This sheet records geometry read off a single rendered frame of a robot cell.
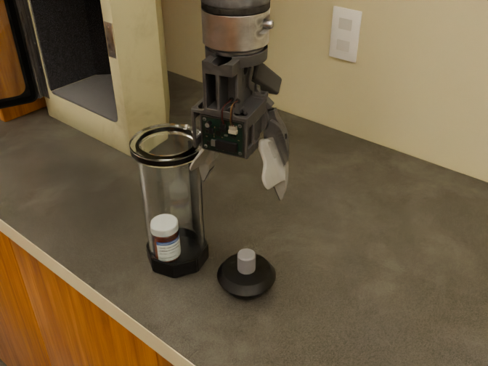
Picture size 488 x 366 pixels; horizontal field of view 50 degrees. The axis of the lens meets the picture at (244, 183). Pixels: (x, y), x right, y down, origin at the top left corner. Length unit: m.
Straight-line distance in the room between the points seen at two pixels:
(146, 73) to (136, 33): 0.09
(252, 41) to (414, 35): 0.63
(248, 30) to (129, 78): 0.57
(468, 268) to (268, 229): 0.34
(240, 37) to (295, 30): 0.74
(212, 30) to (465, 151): 0.75
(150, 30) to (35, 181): 0.39
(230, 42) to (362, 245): 0.49
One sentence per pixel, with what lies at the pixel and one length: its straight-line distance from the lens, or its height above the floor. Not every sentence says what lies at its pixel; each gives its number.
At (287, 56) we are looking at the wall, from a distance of 1.33.
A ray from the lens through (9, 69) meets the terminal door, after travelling 1.34.
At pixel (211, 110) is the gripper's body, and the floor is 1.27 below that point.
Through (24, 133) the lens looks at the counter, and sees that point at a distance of 1.35.
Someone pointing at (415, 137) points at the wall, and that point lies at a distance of 1.22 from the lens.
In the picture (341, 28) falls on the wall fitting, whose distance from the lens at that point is 1.22.
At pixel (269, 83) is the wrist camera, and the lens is 0.68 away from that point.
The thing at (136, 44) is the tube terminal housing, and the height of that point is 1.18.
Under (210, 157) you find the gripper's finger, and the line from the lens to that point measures 0.70.
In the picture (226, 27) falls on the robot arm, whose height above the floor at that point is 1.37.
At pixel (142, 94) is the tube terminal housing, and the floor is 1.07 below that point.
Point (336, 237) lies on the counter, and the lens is 0.94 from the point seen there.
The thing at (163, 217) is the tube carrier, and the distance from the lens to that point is 0.78.
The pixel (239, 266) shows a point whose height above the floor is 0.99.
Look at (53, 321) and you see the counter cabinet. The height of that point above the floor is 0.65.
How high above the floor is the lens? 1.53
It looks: 34 degrees down
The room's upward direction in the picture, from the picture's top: straight up
